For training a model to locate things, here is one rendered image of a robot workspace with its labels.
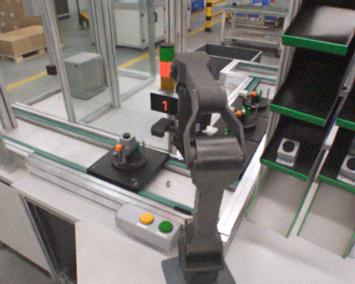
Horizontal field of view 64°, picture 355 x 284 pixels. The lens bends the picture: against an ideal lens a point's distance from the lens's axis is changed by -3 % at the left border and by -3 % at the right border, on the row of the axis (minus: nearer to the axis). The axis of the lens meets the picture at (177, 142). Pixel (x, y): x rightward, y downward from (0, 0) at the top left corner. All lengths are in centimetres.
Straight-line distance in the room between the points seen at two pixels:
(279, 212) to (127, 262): 49
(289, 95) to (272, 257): 53
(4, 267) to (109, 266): 136
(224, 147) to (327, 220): 59
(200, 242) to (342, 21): 55
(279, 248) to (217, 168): 69
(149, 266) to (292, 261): 45
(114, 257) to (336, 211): 68
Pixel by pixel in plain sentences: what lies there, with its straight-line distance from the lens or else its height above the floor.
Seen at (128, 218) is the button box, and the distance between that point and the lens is 97.
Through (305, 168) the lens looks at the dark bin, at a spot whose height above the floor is 120.
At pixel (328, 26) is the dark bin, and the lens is 74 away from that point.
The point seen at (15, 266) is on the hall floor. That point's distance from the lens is 225.
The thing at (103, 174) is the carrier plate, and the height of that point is 97.
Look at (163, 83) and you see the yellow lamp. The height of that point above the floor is 129.
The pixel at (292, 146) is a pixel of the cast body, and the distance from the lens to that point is 77.
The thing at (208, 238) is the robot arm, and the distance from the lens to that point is 59.
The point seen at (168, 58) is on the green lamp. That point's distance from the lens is 100.
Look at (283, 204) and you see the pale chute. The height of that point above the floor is 105.
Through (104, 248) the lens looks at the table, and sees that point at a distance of 104.
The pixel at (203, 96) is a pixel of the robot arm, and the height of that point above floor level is 149.
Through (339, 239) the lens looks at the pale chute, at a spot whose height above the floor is 102.
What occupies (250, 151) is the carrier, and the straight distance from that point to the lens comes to 125.
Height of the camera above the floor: 167
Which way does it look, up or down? 33 degrees down
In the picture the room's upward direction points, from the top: straight up
